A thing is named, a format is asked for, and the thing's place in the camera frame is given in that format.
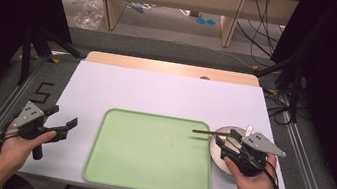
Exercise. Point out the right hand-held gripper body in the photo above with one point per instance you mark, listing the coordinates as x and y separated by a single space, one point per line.
250 154

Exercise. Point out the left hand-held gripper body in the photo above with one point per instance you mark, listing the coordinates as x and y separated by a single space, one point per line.
30 121

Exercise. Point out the brown wooden chopstick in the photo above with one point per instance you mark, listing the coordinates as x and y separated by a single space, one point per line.
209 133

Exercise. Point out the person's left hand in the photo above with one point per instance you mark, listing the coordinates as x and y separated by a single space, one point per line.
15 149

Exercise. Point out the person's right hand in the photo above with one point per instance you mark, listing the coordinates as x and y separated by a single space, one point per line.
252 188

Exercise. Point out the black metal stand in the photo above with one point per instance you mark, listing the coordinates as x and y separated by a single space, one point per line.
292 89
33 50

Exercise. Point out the green plastic tray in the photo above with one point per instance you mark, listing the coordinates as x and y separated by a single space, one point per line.
150 154

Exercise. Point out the wooden board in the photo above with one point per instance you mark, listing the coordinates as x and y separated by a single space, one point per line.
160 66

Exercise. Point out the clear plastic bag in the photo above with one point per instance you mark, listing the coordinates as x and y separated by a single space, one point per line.
88 15

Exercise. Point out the blue round disc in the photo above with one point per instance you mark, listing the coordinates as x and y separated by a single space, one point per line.
201 21
211 22

